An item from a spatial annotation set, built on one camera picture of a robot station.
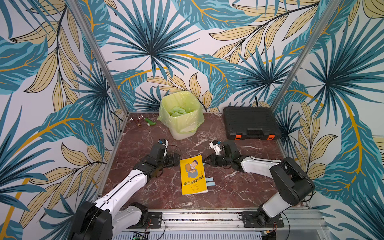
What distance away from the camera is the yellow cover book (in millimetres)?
834

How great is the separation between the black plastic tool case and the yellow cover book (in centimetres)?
30

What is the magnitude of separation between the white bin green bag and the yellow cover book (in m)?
0.18

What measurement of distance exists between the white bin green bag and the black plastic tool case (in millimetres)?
235

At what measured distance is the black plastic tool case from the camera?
1.02 meters

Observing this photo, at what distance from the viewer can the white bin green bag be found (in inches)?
34.0
